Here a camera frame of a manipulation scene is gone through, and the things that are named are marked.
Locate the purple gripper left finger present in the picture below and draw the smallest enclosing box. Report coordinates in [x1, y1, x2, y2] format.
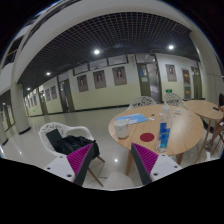
[66, 144, 94, 186]

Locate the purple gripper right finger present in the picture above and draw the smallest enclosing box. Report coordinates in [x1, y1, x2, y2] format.
[131, 143, 158, 185]

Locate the clear water bottle blue label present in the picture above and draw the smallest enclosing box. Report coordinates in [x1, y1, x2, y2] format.
[156, 106, 172, 153]

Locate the white plastic chair near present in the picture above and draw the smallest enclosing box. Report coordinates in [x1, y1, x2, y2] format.
[39, 122, 103, 186]

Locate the black bag on chair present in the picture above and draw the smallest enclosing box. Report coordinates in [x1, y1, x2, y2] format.
[46, 129, 100, 159]

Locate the red round coaster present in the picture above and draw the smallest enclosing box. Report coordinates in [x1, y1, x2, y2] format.
[140, 133, 154, 142]

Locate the round wooden table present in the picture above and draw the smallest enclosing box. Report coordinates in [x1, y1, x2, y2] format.
[184, 100, 223, 161]
[107, 104, 205, 177]

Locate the white mug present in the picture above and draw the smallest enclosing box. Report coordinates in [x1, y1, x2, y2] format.
[114, 120, 129, 138]

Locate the blue paper sheet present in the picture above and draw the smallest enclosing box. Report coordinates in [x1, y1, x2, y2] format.
[116, 113, 146, 124]

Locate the white chair behind table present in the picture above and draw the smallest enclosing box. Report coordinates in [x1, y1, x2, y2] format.
[128, 96, 156, 110]

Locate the framed portrait left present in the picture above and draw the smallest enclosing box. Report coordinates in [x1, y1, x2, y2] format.
[77, 75, 88, 92]

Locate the seated person at right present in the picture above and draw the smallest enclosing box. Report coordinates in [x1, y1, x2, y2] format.
[207, 93, 224, 151]

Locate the door with notices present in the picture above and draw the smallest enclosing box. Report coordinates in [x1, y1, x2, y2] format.
[137, 63, 161, 101]

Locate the framed portrait middle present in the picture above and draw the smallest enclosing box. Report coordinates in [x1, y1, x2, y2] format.
[93, 70, 106, 89]

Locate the framed portrait on wall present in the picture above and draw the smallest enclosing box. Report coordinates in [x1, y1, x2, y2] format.
[112, 67, 127, 86]

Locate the framed portrait right wall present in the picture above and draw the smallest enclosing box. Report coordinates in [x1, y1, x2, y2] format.
[166, 64, 177, 82]

